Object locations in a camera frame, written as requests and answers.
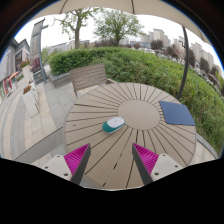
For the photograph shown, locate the blue square mouse pad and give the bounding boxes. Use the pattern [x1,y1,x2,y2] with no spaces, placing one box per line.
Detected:
[158,100,196,127]

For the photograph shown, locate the grey sign pillar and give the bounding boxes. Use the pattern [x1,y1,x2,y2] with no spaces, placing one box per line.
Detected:
[29,18,50,86]

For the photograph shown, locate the beige parasol canopy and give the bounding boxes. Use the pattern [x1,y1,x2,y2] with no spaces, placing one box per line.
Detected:
[31,0,211,44]

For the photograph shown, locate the tall thin-crowned tree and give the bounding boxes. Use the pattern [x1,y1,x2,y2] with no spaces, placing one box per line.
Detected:
[53,7,101,50]

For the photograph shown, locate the round full-crowned tree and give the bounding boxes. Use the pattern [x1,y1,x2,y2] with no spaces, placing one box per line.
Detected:
[93,8,146,46]

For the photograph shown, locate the brown slatted outdoor chair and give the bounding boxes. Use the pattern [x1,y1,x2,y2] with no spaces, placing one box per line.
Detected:
[68,63,118,98]

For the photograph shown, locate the distant apartment buildings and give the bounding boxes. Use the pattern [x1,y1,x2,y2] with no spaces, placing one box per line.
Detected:
[46,28,224,78]

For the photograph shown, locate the white planter with red flowers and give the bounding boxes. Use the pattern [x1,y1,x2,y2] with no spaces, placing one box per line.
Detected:
[19,59,35,85]

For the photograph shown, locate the dark curved parasol pole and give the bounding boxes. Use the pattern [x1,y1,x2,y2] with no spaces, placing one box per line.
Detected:
[175,25,190,101]

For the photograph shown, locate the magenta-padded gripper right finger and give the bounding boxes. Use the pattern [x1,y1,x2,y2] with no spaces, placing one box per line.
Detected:
[131,142,184,186]

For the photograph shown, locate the grey shopfront building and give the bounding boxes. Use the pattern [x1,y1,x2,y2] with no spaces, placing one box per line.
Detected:
[0,38,31,101]

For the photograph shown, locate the white planter with orange flowers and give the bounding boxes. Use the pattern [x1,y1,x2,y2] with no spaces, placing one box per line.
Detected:
[21,84,40,118]

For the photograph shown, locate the white and teal computer mouse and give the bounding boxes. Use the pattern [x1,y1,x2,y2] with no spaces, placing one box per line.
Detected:
[101,116,126,134]

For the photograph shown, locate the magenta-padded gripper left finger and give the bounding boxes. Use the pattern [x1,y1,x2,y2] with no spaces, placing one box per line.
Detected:
[42,143,92,186]

